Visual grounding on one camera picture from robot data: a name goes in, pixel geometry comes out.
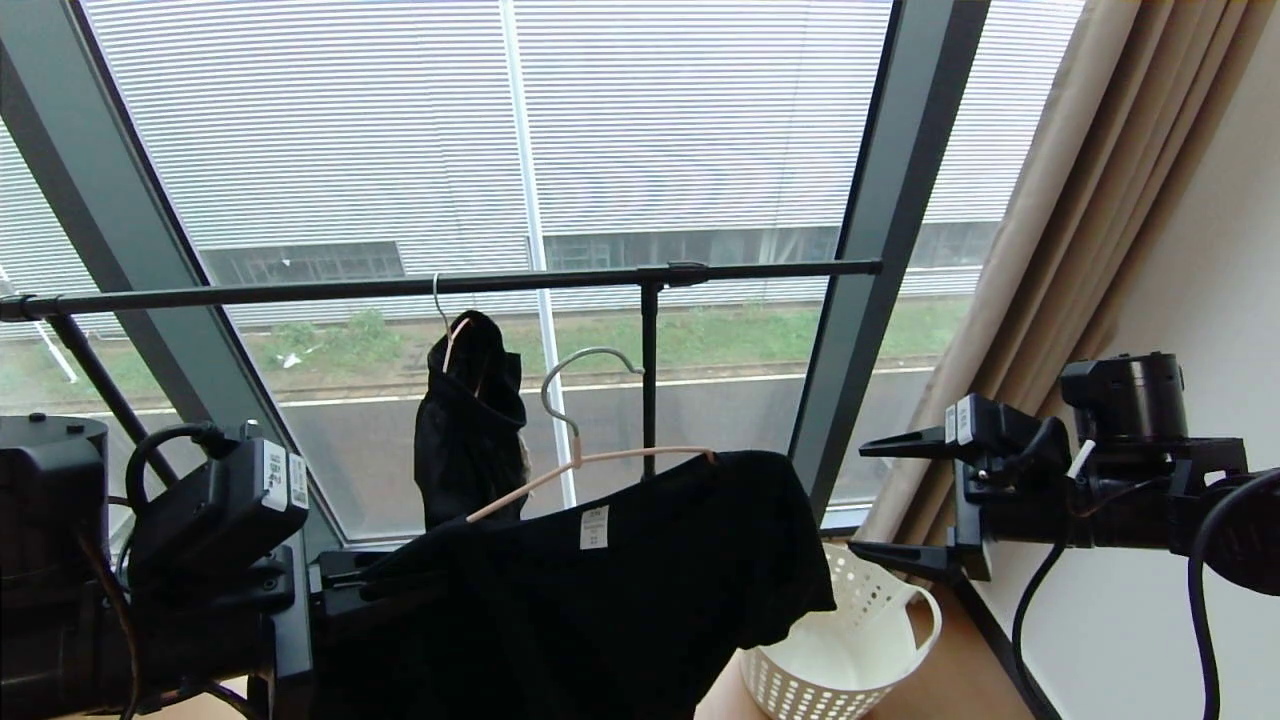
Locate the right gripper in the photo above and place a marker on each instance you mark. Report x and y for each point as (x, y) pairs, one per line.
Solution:
(1040, 520)

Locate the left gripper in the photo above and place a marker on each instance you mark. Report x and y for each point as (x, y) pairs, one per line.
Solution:
(220, 630)

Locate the pink clothes hanger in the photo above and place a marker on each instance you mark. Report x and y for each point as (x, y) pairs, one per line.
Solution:
(590, 460)
(450, 335)

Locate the thin black shorts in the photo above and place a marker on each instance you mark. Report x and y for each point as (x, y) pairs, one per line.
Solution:
(600, 600)

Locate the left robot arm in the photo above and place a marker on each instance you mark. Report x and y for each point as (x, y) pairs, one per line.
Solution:
(50, 560)

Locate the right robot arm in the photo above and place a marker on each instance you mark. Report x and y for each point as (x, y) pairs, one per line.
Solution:
(1150, 430)

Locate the white laundry basket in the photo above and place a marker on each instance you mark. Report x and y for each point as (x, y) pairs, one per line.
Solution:
(850, 650)

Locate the black clothes rack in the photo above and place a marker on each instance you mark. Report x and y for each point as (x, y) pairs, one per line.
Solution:
(300, 290)

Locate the beige curtain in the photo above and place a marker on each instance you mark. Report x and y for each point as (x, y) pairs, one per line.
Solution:
(1100, 200)

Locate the window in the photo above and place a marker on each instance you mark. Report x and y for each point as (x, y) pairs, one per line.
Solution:
(150, 250)

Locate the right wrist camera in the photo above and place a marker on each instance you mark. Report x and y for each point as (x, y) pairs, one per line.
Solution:
(990, 425)

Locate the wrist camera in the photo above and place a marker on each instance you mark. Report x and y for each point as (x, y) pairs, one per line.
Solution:
(990, 425)
(220, 505)

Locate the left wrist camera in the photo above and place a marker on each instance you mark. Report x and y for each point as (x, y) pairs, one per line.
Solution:
(220, 505)

